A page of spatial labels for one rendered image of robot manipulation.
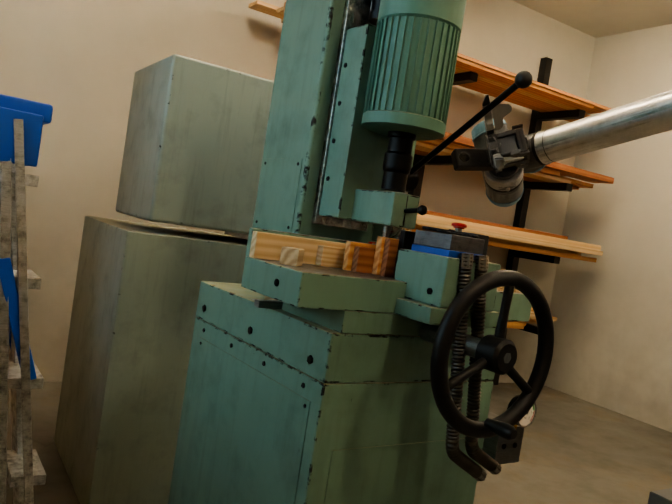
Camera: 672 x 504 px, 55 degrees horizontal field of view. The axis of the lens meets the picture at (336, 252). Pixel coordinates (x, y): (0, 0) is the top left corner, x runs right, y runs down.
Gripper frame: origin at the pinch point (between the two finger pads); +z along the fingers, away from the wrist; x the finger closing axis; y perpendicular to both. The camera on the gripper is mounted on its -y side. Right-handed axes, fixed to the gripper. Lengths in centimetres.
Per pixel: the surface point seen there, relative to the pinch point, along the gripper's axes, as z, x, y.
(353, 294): 15.0, 33.7, -30.0
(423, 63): 12.1, -10.5, -10.5
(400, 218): -0.8, 15.3, -21.4
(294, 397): 7, 49, -45
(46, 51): -93, -142, -181
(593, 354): -380, -2, 59
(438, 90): 7.7, -6.5, -8.7
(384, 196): 0.5, 10.3, -23.7
